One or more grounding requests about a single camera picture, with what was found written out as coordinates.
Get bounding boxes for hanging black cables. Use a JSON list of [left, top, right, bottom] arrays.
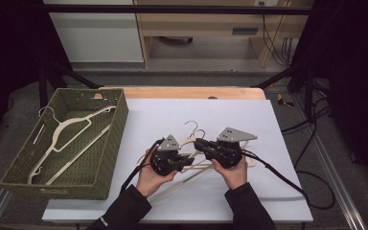
[[260, 1, 293, 68]]

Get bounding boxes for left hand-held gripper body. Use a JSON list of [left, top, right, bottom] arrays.
[[149, 134, 186, 176]]

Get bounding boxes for yellow and black tool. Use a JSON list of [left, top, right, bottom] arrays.
[[276, 93, 295, 108]]

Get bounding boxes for white table sheet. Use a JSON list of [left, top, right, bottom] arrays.
[[41, 98, 314, 223]]

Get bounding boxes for beige clothes hanger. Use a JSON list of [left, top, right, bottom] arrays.
[[147, 128, 213, 203], [27, 104, 118, 186], [135, 120, 257, 173]]

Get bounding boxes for light wooden desk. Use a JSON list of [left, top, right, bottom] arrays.
[[133, 0, 314, 69]]

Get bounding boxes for person's right hand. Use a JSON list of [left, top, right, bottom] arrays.
[[211, 156, 248, 191]]

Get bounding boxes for person's left hand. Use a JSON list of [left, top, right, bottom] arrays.
[[135, 147, 178, 198]]

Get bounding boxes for black horizontal frame bar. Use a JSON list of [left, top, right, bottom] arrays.
[[42, 3, 312, 16]]

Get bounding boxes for black metal stand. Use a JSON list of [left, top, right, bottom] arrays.
[[37, 60, 102, 113], [253, 61, 315, 120]]

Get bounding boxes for black curtain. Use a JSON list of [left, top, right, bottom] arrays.
[[0, 0, 73, 154], [288, 0, 368, 188]]

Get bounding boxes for white cabinet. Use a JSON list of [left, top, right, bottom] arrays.
[[43, 0, 145, 64]]

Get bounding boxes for left hand-held gripper cable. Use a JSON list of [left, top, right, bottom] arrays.
[[119, 137, 166, 195]]

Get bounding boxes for hand-held gripper cable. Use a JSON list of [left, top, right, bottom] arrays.
[[119, 137, 166, 195], [241, 149, 337, 211]]

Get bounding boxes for green woven basket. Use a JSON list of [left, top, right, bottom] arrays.
[[0, 87, 129, 201]]

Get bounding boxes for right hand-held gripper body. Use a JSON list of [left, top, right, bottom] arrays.
[[204, 126, 258, 170]]

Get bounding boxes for black floor cables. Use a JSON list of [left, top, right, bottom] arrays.
[[281, 80, 334, 171]]

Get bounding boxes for right hand-held gripper cable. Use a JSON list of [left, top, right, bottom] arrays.
[[241, 149, 337, 211]]

